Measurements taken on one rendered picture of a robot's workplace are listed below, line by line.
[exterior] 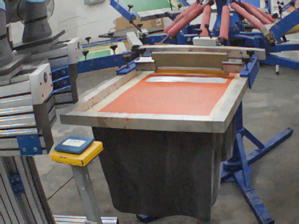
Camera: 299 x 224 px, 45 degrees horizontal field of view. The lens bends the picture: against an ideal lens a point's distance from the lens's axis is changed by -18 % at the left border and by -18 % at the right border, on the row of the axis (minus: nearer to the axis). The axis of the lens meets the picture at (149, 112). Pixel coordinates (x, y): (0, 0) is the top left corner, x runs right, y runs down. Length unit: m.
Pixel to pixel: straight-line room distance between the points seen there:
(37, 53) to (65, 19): 5.55
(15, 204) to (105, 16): 5.40
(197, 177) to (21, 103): 0.67
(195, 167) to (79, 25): 5.77
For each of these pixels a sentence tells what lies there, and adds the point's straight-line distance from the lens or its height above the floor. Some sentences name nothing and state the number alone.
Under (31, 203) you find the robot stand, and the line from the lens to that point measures 1.66.
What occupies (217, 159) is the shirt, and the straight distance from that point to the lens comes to 1.50.
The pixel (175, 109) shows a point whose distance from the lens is 1.45.
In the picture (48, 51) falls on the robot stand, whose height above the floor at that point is 1.20.
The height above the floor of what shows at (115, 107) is 0.95.
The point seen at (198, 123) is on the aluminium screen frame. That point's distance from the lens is 1.24.
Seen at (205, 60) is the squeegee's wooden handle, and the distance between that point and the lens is 1.81.
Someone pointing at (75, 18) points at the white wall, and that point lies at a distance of 7.05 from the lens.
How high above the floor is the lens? 1.44
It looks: 19 degrees down
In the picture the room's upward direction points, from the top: 7 degrees counter-clockwise
